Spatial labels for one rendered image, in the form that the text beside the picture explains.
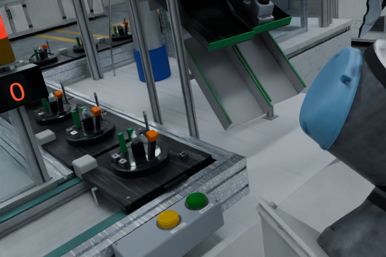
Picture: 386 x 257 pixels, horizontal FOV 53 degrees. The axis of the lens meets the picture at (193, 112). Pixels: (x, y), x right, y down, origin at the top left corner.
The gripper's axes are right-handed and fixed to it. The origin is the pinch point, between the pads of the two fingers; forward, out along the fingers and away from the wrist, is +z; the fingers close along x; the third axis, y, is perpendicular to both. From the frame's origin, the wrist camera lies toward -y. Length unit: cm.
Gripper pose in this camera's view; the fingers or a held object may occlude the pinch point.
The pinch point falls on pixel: (331, 12)
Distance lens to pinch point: 85.2
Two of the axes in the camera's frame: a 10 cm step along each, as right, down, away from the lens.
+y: -1.6, 1.6, -9.7
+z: -6.9, 6.9, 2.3
